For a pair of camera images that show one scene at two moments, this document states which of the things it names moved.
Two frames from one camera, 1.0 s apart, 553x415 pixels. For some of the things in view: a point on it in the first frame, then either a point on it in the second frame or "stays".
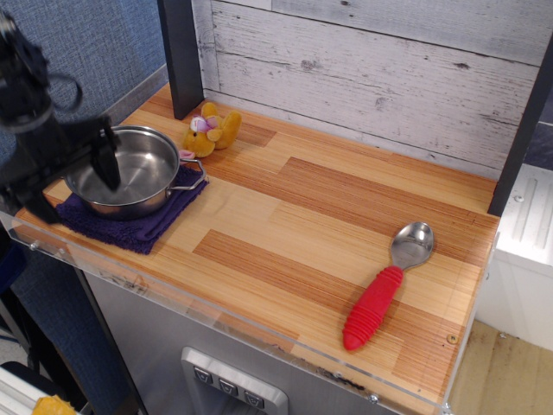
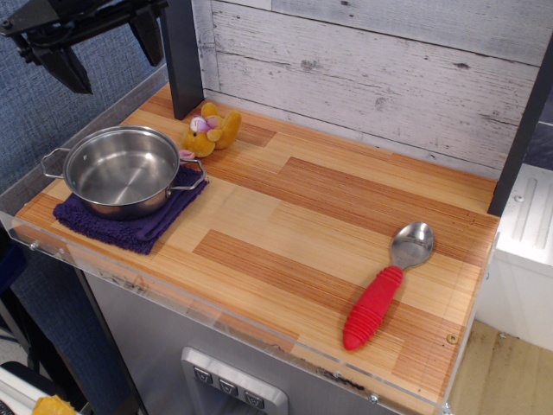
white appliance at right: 517,296 stays
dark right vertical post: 538,98 stays
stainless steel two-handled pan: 149,168 stays
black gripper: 42,156 → 43,32
